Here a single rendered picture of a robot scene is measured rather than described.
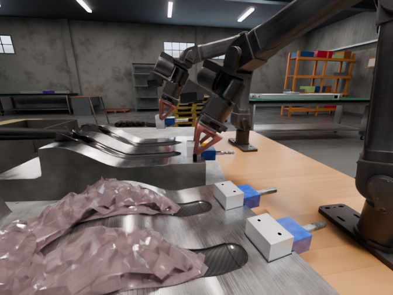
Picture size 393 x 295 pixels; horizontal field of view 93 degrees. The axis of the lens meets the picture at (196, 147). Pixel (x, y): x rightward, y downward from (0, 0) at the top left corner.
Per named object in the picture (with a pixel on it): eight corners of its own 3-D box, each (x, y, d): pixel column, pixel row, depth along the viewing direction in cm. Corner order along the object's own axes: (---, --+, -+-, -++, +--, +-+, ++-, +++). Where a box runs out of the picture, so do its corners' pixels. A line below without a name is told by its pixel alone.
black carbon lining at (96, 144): (182, 146, 63) (181, 118, 60) (181, 165, 48) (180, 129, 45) (77, 148, 61) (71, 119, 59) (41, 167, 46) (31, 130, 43)
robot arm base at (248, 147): (244, 134, 77) (260, 133, 78) (228, 125, 95) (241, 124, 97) (243, 152, 79) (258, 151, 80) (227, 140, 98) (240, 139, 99)
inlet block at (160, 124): (188, 124, 80) (188, 112, 78) (188, 127, 75) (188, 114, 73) (158, 126, 79) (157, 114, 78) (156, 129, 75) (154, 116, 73)
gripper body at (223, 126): (200, 121, 43) (217, 92, 41) (198, 115, 53) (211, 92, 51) (224, 134, 44) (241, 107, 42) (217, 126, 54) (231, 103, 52)
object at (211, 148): (231, 158, 54) (233, 140, 52) (236, 165, 49) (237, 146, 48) (186, 159, 53) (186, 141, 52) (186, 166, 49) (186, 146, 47)
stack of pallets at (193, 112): (207, 122, 615) (208, 95, 589) (214, 126, 539) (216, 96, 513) (171, 123, 593) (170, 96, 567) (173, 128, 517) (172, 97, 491)
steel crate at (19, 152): (86, 158, 293) (79, 118, 274) (51, 188, 206) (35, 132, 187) (34, 161, 284) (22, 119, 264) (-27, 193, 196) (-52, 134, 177)
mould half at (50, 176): (199, 158, 71) (199, 124, 67) (205, 196, 46) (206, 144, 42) (64, 161, 69) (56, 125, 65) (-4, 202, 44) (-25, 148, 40)
